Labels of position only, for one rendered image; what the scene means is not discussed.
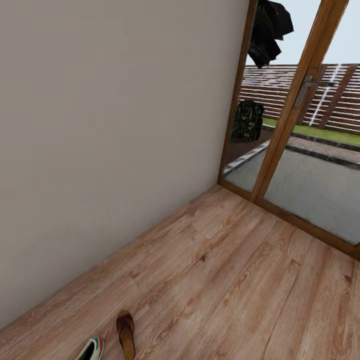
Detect gym shoe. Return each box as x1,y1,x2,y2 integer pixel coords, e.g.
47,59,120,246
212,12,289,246
76,337,105,360

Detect sandal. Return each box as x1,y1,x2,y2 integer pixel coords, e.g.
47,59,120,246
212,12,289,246
116,310,136,360

